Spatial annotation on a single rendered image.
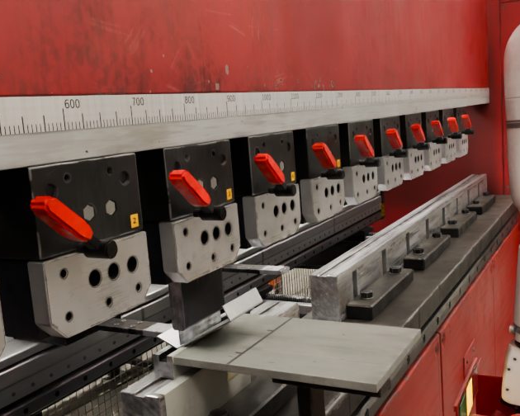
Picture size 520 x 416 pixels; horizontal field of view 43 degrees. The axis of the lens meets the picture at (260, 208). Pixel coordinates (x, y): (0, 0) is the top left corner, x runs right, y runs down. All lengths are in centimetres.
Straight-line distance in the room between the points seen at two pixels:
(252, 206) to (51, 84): 40
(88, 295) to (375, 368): 32
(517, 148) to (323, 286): 46
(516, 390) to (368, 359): 43
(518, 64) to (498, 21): 186
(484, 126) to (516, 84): 185
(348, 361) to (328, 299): 52
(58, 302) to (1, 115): 18
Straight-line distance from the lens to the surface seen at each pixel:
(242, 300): 85
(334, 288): 128
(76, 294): 66
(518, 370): 115
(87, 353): 110
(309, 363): 78
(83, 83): 68
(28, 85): 63
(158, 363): 86
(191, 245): 80
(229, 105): 89
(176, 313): 87
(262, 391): 95
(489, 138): 290
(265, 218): 97
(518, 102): 105
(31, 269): 64
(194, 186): 74
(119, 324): 98
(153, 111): 76
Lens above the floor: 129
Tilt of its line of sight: 8 degrees down
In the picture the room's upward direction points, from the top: 5 degrees counter-clockwise
